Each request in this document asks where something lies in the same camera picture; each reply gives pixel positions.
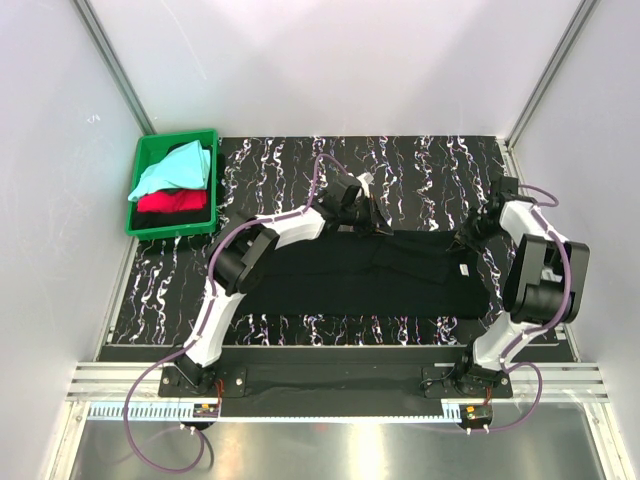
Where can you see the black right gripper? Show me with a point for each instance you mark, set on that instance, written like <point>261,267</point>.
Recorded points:
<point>464,242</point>

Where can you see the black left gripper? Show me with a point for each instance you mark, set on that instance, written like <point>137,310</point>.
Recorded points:
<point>374,224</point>

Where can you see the black t shirt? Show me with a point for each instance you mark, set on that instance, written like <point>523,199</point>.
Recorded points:
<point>410,273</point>

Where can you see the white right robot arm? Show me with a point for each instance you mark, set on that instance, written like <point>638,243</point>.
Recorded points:
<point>543,289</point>

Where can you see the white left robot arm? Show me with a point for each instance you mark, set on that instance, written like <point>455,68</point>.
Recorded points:
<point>241,253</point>

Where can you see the black marble pattern mat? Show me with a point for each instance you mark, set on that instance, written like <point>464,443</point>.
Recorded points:
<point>421,183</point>

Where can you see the light blue t shirt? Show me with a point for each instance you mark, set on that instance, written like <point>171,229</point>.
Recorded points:
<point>186,167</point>

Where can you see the red t shirt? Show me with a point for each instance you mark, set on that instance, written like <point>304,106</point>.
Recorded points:
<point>172,201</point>

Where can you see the black folded shirt in bin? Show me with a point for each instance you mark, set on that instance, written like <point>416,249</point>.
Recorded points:
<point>152,220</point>

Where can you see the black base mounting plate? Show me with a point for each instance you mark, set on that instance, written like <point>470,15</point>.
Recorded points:
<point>359,379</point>

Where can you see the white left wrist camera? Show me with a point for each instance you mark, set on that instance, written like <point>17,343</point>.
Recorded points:
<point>366,179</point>

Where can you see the right aluminium corner post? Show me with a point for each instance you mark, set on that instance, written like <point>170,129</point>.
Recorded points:
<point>560,54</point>

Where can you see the aluminium corner post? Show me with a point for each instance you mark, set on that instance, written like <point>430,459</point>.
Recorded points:
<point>92,24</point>
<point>560,54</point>

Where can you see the white slotted cable duct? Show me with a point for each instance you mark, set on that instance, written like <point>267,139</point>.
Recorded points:
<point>198,412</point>

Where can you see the left aluminium corner post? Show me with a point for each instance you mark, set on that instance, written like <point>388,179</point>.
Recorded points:
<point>92,24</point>

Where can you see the aluminium frame rail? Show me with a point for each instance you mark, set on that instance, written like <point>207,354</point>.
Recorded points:
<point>112,381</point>

